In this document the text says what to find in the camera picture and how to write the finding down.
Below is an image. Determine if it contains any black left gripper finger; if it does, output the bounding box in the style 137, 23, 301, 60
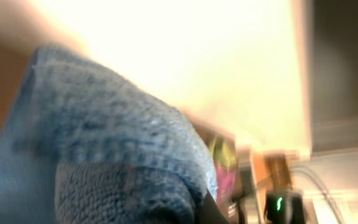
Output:
197, 191, 229, 224

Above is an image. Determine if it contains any blue microfibre cloth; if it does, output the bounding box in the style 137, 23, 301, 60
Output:
0, 45, 218, 223

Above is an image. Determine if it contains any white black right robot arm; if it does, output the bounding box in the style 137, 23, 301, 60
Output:
231, 169, 337, 224

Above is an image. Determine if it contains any crumpled purple cloth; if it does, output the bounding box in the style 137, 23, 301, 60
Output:
215, 165, 236, 205

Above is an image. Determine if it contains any crumpled green cloth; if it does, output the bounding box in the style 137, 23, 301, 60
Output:
209, 136, 237, 170

